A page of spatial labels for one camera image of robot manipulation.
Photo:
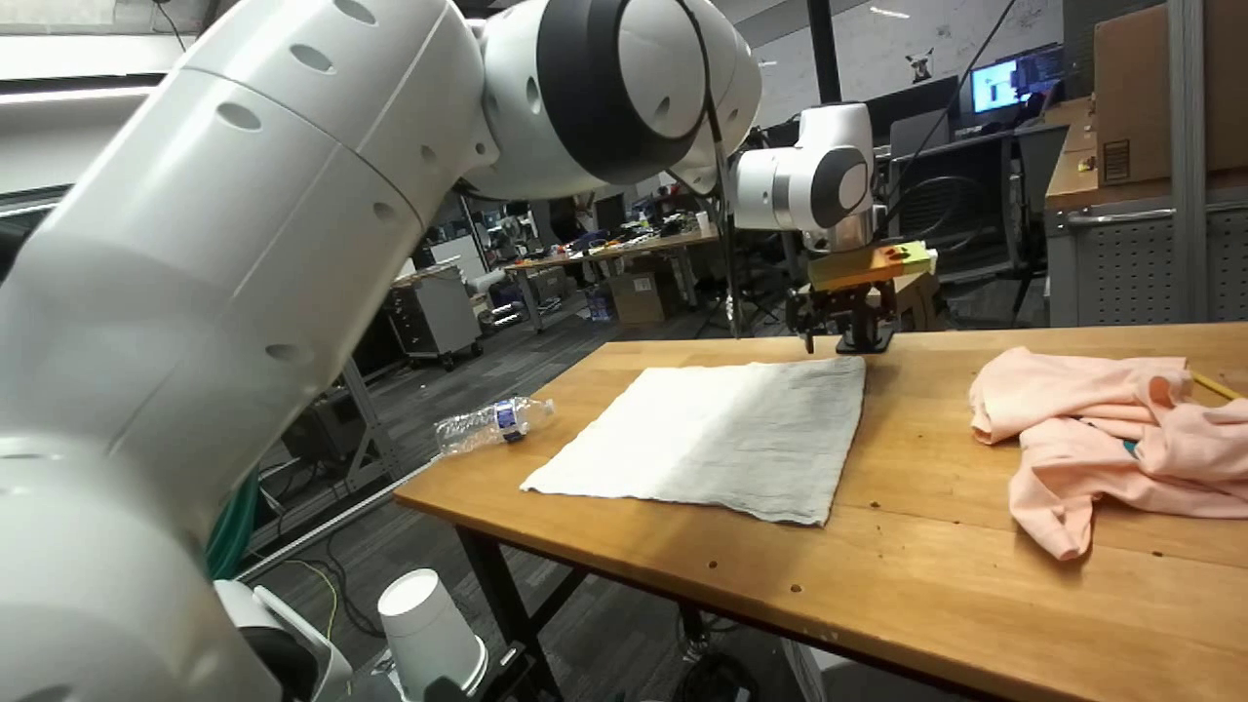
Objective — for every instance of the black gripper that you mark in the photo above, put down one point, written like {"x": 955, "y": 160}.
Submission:
{"x": 838, "y": 307}

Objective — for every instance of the white terry towel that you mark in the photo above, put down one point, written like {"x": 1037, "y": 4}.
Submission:
{"x": 726, "y": 435}

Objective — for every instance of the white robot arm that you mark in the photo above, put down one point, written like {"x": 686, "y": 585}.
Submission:
{"x": 235, "y": 299}

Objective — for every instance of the dark monitor screen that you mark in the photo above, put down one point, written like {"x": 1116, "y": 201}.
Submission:
{"x": 955, "y": 196}

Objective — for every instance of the black pole stand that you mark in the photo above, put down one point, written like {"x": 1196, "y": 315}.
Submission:
{"x": 823, "y": 53}

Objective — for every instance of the pink crumpled shirt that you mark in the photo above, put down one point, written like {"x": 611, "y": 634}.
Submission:
{"x": 1116, "y": 441}

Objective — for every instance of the lit computer monitor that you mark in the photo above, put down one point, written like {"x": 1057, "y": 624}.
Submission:
{"x": 1007, "y": 86}

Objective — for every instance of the clear plastic water bottle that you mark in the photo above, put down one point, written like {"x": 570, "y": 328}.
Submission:
{"x": 488, "y": 421}

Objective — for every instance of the yellow pencil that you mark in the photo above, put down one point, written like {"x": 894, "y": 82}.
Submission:
{"x": 1215, "y": 387}

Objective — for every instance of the large cardboard box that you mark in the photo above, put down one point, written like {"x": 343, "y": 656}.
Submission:
{"x": 1144, "y": 91}

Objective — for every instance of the grey rolling cabinet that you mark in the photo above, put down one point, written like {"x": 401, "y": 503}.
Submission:
{"x": 433, "y": 315}

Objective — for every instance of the white paper cup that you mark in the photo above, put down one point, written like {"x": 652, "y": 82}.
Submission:
{"x": 427, "y": 628}

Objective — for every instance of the green chair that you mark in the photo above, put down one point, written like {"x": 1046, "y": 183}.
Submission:
{"x": 231, "y": 526}

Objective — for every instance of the silver metal post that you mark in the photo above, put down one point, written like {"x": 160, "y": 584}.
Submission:
{"x": 1188, "y": 156}

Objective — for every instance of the black table frame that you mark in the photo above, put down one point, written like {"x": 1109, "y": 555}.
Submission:
{"x": 513, "y": 611}

